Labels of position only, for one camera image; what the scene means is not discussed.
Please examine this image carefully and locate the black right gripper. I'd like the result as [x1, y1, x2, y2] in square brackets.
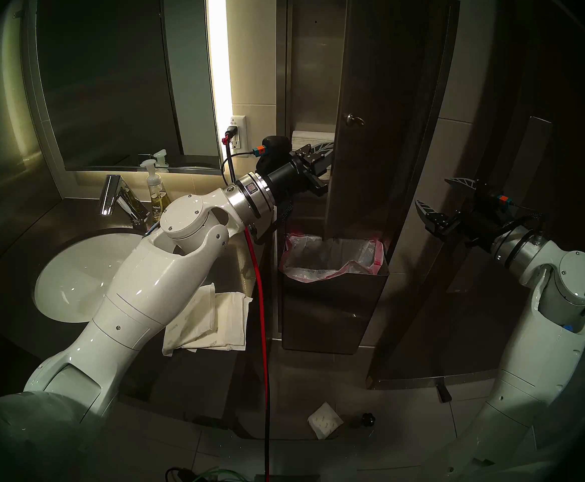
[415, 177, 514, 255]

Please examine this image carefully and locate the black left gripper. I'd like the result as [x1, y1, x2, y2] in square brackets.
[265, 142, 335, 206]

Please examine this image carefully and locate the stainless towel dispenser door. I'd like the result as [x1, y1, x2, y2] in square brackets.
[324, 0, 460, 243]

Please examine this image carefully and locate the white paper towel stack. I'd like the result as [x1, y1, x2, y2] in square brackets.
[291, 130, 336, 183]

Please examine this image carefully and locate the stainless dispenser cabinet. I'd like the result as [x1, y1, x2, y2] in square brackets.
[276, 0, 461, 356]

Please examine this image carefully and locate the pink trash bag liner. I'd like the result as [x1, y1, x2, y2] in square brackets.
[278, 233, 384, 284]

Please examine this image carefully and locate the stainless trash bin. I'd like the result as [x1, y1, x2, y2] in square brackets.
[280, 248, 389, 355]

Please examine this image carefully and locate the vertical light strip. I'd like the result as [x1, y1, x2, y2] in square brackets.
[206, 0, 234, 130]

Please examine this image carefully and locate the clear soap pump bottle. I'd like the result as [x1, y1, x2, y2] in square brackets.
[139, 160, 174, 221]

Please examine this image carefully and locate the chrome faucet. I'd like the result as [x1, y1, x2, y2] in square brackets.
[99, 175, 150, 225]

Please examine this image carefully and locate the folded white paper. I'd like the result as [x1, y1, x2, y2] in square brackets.
[308, 402, 344, 440]

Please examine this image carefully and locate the white sink basin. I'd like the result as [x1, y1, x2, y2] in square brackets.
[33, 232, 145, 323]

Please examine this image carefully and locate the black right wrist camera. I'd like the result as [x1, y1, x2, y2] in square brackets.
[483, 187, 514, 210]

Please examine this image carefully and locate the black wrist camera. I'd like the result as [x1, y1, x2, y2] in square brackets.
[252, 135, 292, 161]
[483, 187, 514, 210]

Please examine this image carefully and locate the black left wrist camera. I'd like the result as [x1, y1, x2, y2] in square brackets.
[252, 135, 292, 161]

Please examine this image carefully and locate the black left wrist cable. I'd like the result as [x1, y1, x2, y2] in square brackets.
[250, 200, 293, 245]

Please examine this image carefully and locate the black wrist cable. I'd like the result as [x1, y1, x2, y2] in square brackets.
[508, 205, 546, 235]
[250, 200, 293, 245]

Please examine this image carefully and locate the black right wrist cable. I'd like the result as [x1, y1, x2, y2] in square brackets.
[508, 205, 546, 235]

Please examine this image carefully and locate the white wall outlet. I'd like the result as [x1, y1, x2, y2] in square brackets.
[230, 115, 248, 150]

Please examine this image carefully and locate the red and black power cable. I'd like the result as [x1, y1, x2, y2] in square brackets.
[224, 127, 271, 482]

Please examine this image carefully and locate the wall mirror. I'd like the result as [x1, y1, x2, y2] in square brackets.
[36, 0, 183, 171]

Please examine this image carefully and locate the green cable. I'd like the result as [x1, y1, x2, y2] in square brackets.
[192, 467, 253, 482]

